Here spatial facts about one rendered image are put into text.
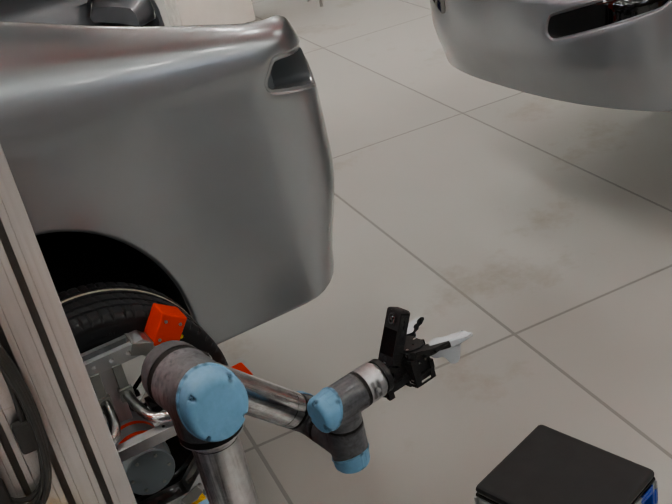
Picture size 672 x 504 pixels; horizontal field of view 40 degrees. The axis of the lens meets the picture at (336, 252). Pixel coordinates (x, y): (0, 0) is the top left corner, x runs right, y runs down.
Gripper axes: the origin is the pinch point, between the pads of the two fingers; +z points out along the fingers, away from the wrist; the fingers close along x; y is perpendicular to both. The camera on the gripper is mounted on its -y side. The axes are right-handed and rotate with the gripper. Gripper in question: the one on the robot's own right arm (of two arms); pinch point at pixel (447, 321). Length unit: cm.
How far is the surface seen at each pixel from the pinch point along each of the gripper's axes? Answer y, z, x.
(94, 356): 3, -50, -77
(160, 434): 19, -48, -56
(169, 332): 3, -32, -70
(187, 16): -3, 319, -705
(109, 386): 10, -50, -75
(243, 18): 16, 372, -693
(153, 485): 34, -52, -63
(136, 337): 2, -39, -73
